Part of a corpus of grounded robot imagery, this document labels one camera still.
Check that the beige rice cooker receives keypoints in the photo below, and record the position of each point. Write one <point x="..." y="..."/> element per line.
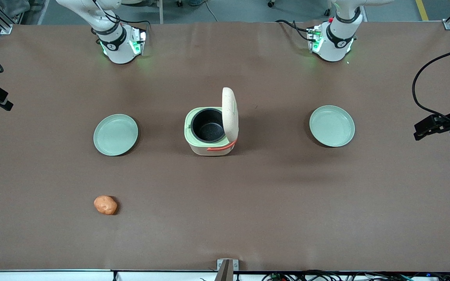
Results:
<point x="209" y="148"/>

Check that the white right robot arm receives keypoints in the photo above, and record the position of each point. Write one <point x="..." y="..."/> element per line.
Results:
<point x="117" y="47"/>

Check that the pale green round plate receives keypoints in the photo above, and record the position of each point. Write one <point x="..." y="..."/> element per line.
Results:
<point x="115" y="134"/>
<point x="332" y="126"/>

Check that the orange potato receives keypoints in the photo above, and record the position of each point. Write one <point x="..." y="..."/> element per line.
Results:
<point x="105" y="205"/>

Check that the brown table cover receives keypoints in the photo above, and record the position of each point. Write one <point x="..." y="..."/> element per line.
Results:
<point x="248" y="203"/>

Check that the white table edge rail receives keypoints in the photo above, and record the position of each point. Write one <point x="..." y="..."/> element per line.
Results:
<point x="53" y="276"/>

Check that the grey metal camera bracket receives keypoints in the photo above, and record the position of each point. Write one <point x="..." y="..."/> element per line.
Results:
<point x="227" y="269"/>

